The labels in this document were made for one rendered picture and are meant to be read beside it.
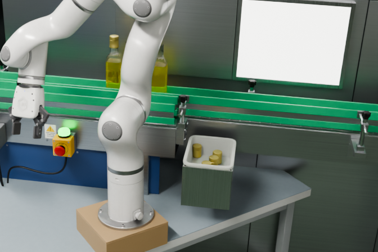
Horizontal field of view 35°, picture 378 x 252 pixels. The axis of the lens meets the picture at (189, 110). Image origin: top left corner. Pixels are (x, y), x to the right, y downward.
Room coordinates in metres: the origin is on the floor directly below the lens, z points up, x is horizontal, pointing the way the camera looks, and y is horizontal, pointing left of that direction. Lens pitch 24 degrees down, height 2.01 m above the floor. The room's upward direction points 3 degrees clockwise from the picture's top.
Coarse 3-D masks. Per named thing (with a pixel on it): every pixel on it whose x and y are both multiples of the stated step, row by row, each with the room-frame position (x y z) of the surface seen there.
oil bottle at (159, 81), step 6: (156, 60) 2.10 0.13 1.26; (162, 60) 2.10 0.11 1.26; (156, 66) 2.09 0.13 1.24; (162, 66) 2.09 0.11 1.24; (156, 72) 2.09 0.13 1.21; (162, 72) 2.09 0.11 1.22; (156, 78) 2.09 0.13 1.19; (162, 78) 2.09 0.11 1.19; (156, 84) 2.09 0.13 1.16; (162, 84) 2.09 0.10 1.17; (156, 90) 2.09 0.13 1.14; (162, 90) 2.09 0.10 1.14
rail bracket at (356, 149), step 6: (360, 114) 1.98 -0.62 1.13; (366, 114) 1.88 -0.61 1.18; (366, 120) 1.88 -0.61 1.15; (360, 126) 1.90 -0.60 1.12; (366, 126) 1.88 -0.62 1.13; (366, 132) 1.83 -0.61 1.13; (360, 138) 1.89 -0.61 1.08; (354, 144) 1.94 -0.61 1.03; (360, 144) 1.89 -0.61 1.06; (348, 150) 1.98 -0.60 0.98; (354, 150) 1.89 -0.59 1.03; (360, 150) 1.88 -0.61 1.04; (348, 156) 1.98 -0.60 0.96; (354, 156) 1.87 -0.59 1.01; (360, 156) 1.87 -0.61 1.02
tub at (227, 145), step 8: (192, 136) 1.98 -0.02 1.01; (200, 136) 1.98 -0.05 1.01; (208, 136) 1.98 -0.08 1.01; (192, 144) 1.96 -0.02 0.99; (200, 144) 1.97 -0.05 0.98; (208, 144) 1.97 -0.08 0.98; (216, 144) 1.97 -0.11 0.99; (224, 144) 1.97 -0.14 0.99; (232, 144) 1.95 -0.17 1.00; (208, 152) 1.97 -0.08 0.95; (224, 152) 1.96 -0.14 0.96; (232, 152) 1.86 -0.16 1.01; (184, 160) 1.79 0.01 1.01; (192, 160) 1.92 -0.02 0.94; (200, 160) 1.92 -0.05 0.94; (208, 160) 1.93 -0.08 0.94; (224, 160) 1.93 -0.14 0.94; (232, 160) 1.81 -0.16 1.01; (216, 168) 1.76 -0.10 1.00; (224, 168) 1.76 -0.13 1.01
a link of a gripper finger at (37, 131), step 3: (39, 120) 1.68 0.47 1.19; (42, 120) 1.68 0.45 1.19; (39, 123) 1.68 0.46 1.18; (42, 123) 1.68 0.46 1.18; (36, 126) 1.68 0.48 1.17; (39, 126) 1.68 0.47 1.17; (33, 129) 1.68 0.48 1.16; (36, 129) 1.68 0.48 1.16; (39, 129) 1.68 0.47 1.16; (33, 132) 1.67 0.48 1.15; (36, 132) 1.67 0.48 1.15; (39, 132) 1.68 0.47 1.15; (33, 135) 1.67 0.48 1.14; (36, 135) 1.67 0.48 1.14; (39, 135) 1.67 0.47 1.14; (36, 138) 1.67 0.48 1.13; (39, 138) 1.68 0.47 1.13
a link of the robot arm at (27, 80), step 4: (20, 76) 1.74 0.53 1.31; (24, 76) 1.73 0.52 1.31; (28, 76) 1.73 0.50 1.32; (32, 76) 1.73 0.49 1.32; (36, 76) 1.74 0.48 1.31; (20, 80) 1.73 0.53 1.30; (24, 80) 1.72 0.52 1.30; (28, 80) 1.72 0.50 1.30; (32, 80) 1.73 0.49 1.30; (36, 80) 1.73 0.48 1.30; (40, 80) 1.74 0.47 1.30; (44, 80) 1.77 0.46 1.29; (24, 84) 1.74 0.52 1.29; (28, 84) 1.73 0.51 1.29; (32, 84) 1.73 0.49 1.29; (36, 84) 1.74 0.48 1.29; (40, 84) 1.74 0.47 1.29
